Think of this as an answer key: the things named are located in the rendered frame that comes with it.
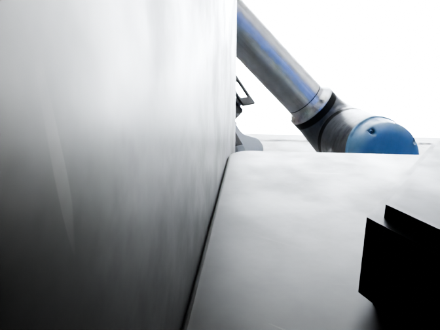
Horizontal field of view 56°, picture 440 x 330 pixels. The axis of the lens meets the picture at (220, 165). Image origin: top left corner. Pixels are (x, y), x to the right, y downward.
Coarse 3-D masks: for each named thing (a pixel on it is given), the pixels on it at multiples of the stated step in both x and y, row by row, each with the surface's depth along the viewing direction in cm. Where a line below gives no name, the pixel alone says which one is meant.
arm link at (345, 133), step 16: (336, 112) 74; (352, 112) 71; (368, 112) 71; (336, 128) 70; (352, 128) 66; (368, 128) 63; (384, 128) 62; (400, 128) 63; (320, 144) 74; (336, 144) 68; (352, 144) 63; (368, 144) 62; (384, 144) 62; (400, 144) 63; (416, 144) 64
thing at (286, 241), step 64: (256, 192) 10; (320, 192) 10; (384, 192) 10; (256, 256) 7; (320, 256) 7; (384, 256) 6; (192, 320) 6; (256, 320) 6; (320, 320) 6; (384, 320) 6
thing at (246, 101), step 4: (236, 76) 54; (236, 80) 54; (240, 84) 54; (244, 88) 54; (236, 92) 52; (244, 92) 54; (236, 96) 52; (248, 96) 53; (236, 100) 53; (240, 100) 52; (244, 100) 52; (248, 100) 53; (252, 100) 53; (236, 104) 53; (240, 104) 54; (244, 104) 52; (248, 104) 52; (252, 104) 53; (236, 108) 52; (240, 108) 53; (236, 112) 52; (240, 112) 52; (236, 116) 53
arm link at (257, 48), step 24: (240, 0) 69; (240, 24) 69; (264, 24) 72; (240, 48) 71; (264, 48) 71; (264, 72) 73; (288, 72) 73; (288, 96) 75; (312, 96) 75; (336, 96) 77; (312, 120) 76; (312, 144) 78
